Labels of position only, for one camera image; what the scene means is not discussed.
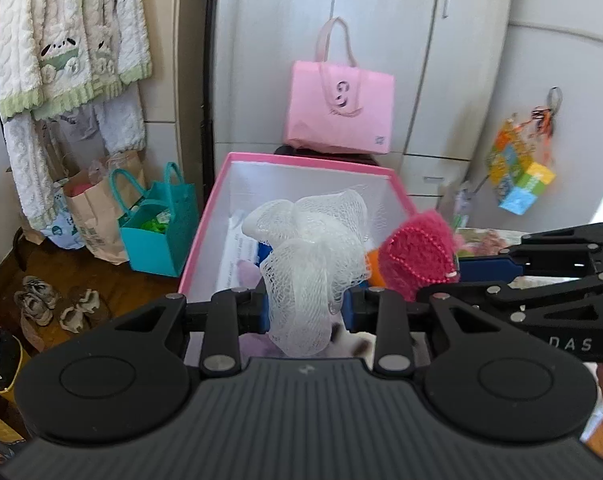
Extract clear plastic wrapper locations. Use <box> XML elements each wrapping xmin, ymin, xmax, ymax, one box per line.
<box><xmin>439</xmin><ymin>180</ymin><xmax>473</xmax><ymax>232</ymax></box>

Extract pink tote bag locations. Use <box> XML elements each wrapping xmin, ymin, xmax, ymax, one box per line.
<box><xmin>283</xmin><ymin>17</ymin><xmax>395</xmax><ymax>155</ymax></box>

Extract pink storage box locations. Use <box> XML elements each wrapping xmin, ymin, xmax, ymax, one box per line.
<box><xmin>178</xmin><ymin>151</ymin><xmax>418</xmax><ymax>361</ymax></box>

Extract grey wardrobe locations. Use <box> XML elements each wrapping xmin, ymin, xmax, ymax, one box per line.
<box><xmin>202</xmin><ymin>0</ymin><xmax>603</xmax><ymax>226</ymax></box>

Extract dark stool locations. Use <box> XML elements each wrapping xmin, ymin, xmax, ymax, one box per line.
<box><xmin>274</xmin><ymin>145</ymin><xmax>382</xmax><ymax>168</ymax></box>

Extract white mesh bath sponge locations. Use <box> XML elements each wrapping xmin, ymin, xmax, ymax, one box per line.
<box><xmin>242</xmin><ymin>187</ymin><xmax>373</xmax><ymax>358</ymax></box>

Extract pink fuzzy beaded pouch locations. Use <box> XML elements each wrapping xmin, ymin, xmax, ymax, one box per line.
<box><xmin>379</xmin><ymin>211</ymin><xmax>465</xmax><ymax>302</ymax></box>

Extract colourful cube gift bag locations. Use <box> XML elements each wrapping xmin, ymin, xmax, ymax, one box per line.
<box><xmin>485</xmin><ymin>119</ymin><xmax>556</xmax><ymax>215</ymax></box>

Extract cream knitted sweater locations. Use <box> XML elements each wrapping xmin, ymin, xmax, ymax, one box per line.
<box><xmin>0</xmin><ymin>0</ymin><xmax>153</xmax><ymax>122</ymax></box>

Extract green items in basket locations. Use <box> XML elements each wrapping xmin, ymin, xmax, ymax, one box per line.
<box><xmin>139</xmin><ymin>209</ymin><xmax>176</xmax><ymax>235</ymax></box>

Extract white fluffy pants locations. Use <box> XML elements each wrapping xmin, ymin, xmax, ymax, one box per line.
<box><xmin>4</xmin><ymin>92</ymin><xmax>147</xmax><ymax>231</ymax></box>

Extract purple plush toy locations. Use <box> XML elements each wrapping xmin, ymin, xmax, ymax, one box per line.
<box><xmin>236</xmin><ymin>259</ymin><xmax>377</xmax><ymax>361</ymax></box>

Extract brown paper bag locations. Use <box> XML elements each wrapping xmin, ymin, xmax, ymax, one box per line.
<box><xmin>62</xmin><ymin>150</ymin><xmax>145</xmax><ymax>266</ymax></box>

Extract floral printed table cloth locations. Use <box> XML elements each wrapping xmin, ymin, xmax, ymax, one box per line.
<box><xmin>454</xmin><ymin>227</ymin><xmax>529</xmax><ymax>262</ymax></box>

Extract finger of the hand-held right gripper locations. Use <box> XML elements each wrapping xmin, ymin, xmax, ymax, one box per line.
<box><xmin>459</xmin><ymin>222</ymin><xmax>603</xmax><ymax>283</ymax></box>
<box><xmin>415</xmin><ymin>272</ymin><xmax>603</xmax><ymax>323</ymax></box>

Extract grey sneaker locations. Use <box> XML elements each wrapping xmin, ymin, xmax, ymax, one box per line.
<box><xmin>14</xmin><ymin>290</ymin><xmax>53</xmax><ymax>327</ymax></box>
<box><xmin>22</xmin><ymin>276</ymin><xmax>60</xmax><ymax>309</ymax></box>

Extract yellow bin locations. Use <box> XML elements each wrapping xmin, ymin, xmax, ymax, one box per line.
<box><xmin>0</xmin><ymin>322</ymin><xmax>32</xmax><ymax>413</ymax></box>

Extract teal basket bag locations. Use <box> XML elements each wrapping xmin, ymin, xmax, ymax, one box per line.
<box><xmin>109</xmin><ymin>161</ymin><xmax>200</xmax><ymax>278</ymax></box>

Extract blue white plastic bag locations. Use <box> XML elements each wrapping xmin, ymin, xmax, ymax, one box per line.
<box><xmin>40</xmin><ymin>207</ymin><xmax>85</xmax><ymax>251</ymax></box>

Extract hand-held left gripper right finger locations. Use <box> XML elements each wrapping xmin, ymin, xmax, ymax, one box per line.
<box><xmin>342</xmin><ymin>287</ymin><xmax>483</xmax><ymax>376</ymax></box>

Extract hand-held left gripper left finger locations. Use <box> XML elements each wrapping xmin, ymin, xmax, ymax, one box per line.
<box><xmin>112</xmin><ymin>287</ymin><xmax>271</xmax><ymax>377</ymax></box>

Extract orange soft item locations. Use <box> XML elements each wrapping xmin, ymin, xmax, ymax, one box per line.
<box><xmin>365</xmin><ymin>247</ymin><xmax>389</xmax><ymax>289</ymax></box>

